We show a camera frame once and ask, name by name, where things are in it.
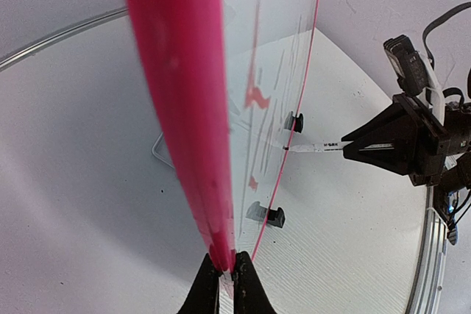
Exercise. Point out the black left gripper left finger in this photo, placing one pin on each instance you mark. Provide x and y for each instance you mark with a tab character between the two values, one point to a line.
203	296

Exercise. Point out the pink framed whiteboard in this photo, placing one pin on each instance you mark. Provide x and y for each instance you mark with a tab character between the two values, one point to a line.
226	78

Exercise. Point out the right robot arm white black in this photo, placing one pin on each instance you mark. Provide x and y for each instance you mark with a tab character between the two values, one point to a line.
456	174

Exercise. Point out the black whiteboard stand foot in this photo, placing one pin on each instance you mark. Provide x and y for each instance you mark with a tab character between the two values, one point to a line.
276	218
298	123

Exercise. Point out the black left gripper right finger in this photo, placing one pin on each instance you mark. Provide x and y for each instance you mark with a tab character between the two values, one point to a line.
249	296

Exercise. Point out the black right whiteboard stand foot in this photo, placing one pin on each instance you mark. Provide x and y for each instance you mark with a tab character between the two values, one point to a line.
298	123

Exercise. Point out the black left whiteboard stand foot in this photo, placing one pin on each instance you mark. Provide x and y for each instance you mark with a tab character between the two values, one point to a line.
276	218

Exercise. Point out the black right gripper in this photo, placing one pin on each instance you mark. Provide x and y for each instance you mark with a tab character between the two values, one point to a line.
419	143

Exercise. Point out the metal wire whiteboard stand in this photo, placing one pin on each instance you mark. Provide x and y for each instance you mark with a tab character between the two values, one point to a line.
160	151

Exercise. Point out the whiteboard marker silver body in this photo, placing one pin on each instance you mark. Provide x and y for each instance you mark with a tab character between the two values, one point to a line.
335	146

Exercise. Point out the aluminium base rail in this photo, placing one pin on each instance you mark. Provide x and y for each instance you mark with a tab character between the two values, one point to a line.
427	286

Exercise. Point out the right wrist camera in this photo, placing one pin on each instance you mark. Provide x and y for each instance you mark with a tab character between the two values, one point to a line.
415	75

